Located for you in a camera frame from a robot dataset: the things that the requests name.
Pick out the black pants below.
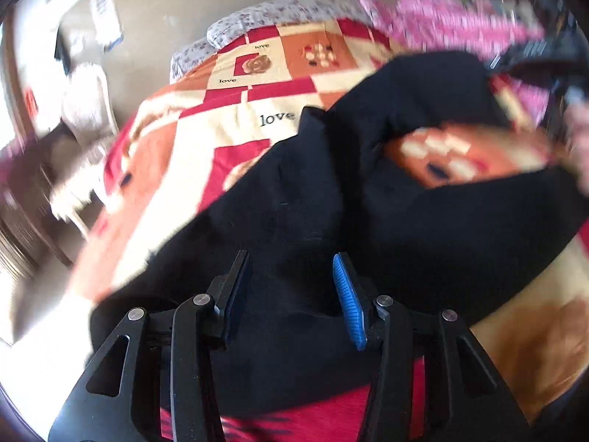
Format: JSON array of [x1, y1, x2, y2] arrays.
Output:
[[90, 52, 588, 417]]

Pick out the person's hand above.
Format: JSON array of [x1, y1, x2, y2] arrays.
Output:
[[564, 102, 589, 194]]

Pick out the pink penguin quilt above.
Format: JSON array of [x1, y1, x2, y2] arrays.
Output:
[[351, 0, 553, 121]]

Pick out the orange red patterned blanket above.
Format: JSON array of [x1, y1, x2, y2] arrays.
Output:
[[71, 19, 588, 419]]

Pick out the white ornate chair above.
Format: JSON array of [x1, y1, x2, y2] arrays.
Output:
[[49, 62, 119, 238]]

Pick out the floral grey pillow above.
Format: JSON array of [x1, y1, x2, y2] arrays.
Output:
[[205, 0, 374, 49], [170, 38, 216, 83]]

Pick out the eye chart wall poster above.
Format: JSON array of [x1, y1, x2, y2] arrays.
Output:
[[90, 0, 124, 52]]

